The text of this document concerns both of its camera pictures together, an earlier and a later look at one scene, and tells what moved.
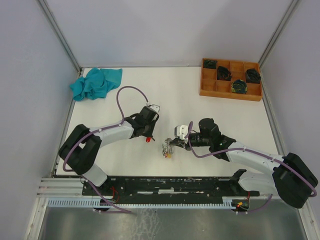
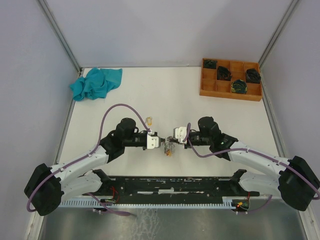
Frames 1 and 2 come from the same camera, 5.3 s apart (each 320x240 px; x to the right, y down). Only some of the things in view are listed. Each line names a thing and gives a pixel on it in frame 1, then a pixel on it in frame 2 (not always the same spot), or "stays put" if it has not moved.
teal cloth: [96, 84] stays put
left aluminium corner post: [61, 35] stays put
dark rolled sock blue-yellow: [239, 86] stays put
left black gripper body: [149, 129] to [145, 135]
